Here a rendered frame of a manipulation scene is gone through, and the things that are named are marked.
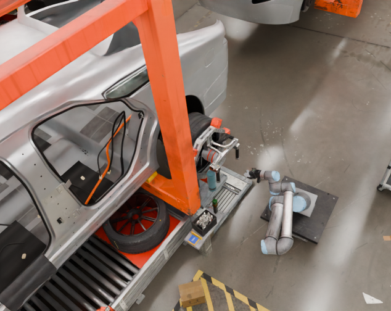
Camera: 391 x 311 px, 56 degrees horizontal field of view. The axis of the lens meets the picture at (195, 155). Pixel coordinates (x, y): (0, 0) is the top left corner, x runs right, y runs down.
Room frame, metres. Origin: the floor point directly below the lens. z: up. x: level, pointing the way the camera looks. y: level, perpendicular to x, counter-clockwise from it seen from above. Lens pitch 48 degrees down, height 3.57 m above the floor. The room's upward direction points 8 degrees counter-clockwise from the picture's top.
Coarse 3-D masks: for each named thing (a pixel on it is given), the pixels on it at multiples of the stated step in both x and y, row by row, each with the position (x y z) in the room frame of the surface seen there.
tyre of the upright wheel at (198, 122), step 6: (192, 114) 2.67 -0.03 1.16; (198, 114) 2.68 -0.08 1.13; (192, 120) 2.56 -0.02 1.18; (198, 120) 2.55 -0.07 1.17; (204, 120) 2.55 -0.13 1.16; (210, 120) 2.58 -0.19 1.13; (192, 126) 2.47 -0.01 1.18; (198, 126) 2.47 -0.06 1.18; (204, 126) 2.49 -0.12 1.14; (192, 132) 2.41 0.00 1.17; (198, 132) 2.42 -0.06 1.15; (192, 138) 2.36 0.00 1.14; (192, 144) 2.34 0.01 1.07; (168, 168) 2.35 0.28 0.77; (204, 168) 2.44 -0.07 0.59
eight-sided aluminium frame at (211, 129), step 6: (210, 126) 2.50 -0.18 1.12; (204, 132) 2.44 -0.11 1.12; (210, 132) 2.43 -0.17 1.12; (222, 132) 2.56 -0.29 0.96; (198, 138) 2.37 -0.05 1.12; (204, 138) 2.36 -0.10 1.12; (198, 144) 2.31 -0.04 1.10; (222, 144) 2.58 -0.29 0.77; (198, 150) 2.27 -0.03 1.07; (222, 150) 2.55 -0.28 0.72; (210, 162) 2.48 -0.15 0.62; (198, 174) 2.30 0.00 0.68; (204, 174) 2.34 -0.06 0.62
